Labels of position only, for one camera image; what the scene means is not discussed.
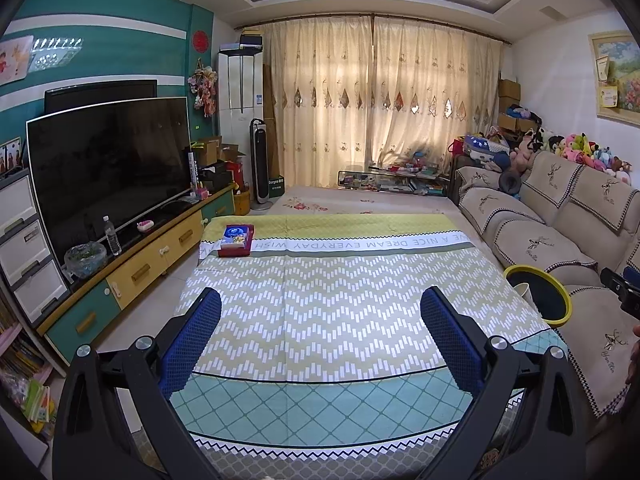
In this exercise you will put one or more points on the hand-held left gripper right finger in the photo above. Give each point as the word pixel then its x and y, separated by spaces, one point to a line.
pixel 452 342

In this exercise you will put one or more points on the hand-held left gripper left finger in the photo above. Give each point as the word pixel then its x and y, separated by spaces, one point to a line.
pixel 192 342

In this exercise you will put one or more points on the yellow rimmed black bin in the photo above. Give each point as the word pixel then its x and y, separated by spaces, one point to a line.
pixel 550 300

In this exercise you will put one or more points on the beige paper cup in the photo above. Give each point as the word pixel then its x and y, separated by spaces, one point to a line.
pixel 521 294

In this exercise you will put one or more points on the teal yellow television cabinet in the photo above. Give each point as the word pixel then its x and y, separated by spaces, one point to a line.
pixel 145 270

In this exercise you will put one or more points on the beige sofa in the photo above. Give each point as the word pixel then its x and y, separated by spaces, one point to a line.
pixel 530 240

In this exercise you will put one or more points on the pink white dish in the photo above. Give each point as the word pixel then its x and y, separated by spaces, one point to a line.
pixel 145 226

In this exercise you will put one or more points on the clear water bottle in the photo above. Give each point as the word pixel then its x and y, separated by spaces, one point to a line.
pixel 112 237

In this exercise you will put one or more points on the glass bowl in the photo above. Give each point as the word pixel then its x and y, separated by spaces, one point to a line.
pixel 85 260

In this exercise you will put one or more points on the yellow bucket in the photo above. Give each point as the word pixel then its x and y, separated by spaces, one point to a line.
pixel 242 202

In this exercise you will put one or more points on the pile of plush toys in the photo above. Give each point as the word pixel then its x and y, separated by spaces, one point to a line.
pixel 580 147

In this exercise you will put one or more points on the floral rug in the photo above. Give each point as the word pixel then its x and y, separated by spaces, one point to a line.
pixel 360 202

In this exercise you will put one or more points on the row of books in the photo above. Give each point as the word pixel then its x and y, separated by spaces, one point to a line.
pixel 22 360

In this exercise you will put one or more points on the red fire extinguisher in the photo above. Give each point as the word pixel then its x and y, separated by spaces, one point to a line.
pixel 240 177

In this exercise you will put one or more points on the white printed tube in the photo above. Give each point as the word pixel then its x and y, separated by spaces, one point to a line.
pixel 192 170

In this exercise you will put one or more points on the glass coffee table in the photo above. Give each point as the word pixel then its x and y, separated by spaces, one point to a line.
pixel 395 177

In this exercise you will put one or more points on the green printed box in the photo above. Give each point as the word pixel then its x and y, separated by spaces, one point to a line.
pixel 276 187

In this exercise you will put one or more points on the white plastic drawer unit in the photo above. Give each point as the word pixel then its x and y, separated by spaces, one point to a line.
pixel 30 255

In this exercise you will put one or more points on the black tower fan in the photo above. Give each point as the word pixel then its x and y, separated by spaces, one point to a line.
pixel 260 165

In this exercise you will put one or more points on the brown cardboard box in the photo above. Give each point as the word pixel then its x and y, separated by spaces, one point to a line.
pixel 209 150
pixel 232 154

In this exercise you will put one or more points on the large curved television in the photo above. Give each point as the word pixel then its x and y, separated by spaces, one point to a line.
pixel 105 170

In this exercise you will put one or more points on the stack of cardboard boxes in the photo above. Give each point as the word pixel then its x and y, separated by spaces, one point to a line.
pixel 510 97

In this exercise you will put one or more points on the cream embroidered curtain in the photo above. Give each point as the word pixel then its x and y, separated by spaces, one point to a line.
pixel 320 100
pixel 435 90

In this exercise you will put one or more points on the hanging flower decoration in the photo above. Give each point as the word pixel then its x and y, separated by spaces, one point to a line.
pixel 204 87

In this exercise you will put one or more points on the white standing air conditioner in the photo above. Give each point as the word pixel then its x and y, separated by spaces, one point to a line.
pixel 240 90

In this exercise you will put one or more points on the standing photo prints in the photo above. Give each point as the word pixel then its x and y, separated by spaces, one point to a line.
pixel 11 157

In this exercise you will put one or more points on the small black television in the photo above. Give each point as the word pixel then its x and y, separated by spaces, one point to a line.
pixel 100 92

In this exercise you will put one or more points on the dark flat box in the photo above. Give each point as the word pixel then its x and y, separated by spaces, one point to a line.
pixel 251 41

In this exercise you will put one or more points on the wooden curtain rod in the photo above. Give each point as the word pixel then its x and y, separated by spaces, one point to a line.
pixel 372 16

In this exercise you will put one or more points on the framed landscape wall picture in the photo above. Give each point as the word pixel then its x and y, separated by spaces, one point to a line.
pixel 622 75

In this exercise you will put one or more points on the red round wall ornament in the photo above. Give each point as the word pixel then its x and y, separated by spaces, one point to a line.
pixel 200 40

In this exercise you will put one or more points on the crystal wall ornament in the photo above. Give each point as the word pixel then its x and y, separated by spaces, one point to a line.
pixel 55 52

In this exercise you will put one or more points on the cartoon wall poster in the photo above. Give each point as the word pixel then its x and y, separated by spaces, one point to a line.
pixel 12 60

